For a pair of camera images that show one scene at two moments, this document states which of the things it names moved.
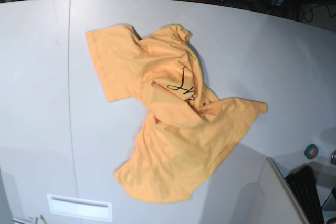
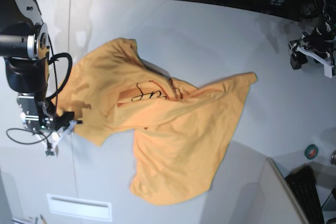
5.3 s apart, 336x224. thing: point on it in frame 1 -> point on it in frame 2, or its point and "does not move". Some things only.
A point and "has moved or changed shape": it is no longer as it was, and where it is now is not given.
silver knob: x=333 y=158 does not move
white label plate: x=80 y=207 does not move
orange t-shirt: x=189 y=135 has moved or changed shape
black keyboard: x=303 y=180 does not move
